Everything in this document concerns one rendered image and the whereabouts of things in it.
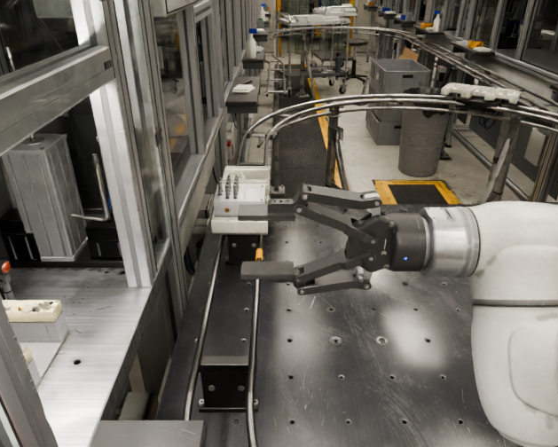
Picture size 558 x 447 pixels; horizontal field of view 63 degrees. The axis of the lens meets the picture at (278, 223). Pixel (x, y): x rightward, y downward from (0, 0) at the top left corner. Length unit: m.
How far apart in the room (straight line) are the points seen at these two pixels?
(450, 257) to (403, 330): 0.58
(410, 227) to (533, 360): 0.20
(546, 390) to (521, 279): 0.12
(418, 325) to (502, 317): 0.58
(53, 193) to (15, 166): 0.08
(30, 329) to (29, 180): 0.27
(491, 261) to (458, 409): 0.48
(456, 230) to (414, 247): 0.05
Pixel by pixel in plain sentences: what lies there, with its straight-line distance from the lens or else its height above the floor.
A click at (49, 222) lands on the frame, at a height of 1.01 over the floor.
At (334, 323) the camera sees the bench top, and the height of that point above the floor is 0.68.
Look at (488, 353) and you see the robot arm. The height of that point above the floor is 1.03.
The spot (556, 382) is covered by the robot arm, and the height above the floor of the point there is 1.05.
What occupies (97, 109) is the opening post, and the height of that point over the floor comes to 1.24.
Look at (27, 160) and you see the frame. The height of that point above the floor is 1.14.
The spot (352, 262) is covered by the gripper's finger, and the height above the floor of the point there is 1.10.
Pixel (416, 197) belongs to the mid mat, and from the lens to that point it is 3.36.
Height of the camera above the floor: 1.43
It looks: 29 degrees down
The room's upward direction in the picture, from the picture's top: straight up
